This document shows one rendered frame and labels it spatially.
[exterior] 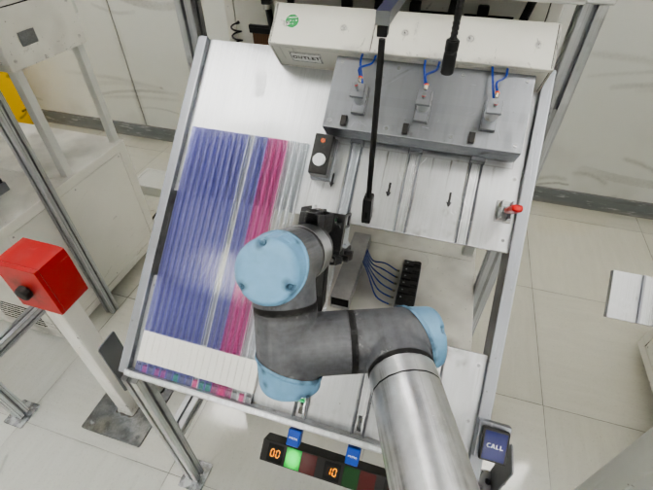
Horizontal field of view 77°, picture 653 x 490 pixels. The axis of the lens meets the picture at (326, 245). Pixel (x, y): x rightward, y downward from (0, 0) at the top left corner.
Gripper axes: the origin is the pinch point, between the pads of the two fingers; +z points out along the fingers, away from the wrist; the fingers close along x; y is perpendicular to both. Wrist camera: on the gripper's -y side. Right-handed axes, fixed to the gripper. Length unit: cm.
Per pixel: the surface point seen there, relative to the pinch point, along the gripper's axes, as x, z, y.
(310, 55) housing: 11.5, 4.3, 33.4
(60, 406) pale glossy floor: 100, 39, -88
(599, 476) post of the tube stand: -57, 9, -36
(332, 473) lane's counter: -8.0, -8.0, -40.1
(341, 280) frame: 2.6, 29.4, -14.6
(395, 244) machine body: -8, 51, -6
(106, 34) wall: 197, 158, 73
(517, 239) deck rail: -30.8, 1.4, 6.8
